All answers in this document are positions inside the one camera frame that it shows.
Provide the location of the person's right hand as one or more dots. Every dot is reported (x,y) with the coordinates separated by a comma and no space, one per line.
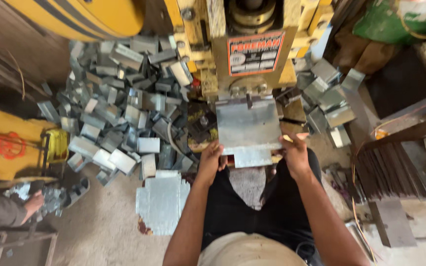
(295,157)

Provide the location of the person's left hand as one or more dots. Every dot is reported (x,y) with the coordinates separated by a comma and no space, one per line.
(210,162)

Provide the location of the person's left fingers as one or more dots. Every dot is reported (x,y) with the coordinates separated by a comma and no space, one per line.
(221,157)

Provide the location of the galvanized metal blank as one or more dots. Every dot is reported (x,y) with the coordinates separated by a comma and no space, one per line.
(249,129)

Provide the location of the person's black trousers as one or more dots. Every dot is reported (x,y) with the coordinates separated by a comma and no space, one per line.
(261,207)

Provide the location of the stack of flat metal blanks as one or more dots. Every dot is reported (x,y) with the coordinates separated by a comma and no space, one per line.
(161,203)

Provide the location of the person's beige shirt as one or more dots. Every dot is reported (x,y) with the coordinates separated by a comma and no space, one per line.
(250,251)

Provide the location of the heap of bent metal boxes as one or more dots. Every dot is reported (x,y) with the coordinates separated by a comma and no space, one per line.
(124,107)

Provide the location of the yellow press machine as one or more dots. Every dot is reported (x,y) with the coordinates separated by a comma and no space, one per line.
(252,48)

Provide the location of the small heap of bent boxes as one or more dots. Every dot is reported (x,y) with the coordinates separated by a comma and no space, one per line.
(325,99)

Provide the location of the grey sandal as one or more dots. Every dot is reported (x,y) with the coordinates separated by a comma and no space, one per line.
(77,190)

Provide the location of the bundle of dark metal strips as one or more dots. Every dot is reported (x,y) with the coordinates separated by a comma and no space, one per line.
(390,170)

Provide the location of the flat grey metal plate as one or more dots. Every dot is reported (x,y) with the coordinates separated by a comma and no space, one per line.
(393,223)

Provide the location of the yellow curved flywheel guard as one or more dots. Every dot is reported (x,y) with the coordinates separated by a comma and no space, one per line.
(83,16)

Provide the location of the yellow machine with red wheel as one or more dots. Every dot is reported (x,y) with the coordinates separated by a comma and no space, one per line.
(13,144)

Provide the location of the green sack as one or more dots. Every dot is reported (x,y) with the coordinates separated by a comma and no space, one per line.
(390,22)

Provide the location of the metal frame stool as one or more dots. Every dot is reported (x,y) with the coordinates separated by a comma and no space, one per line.
(13,245)

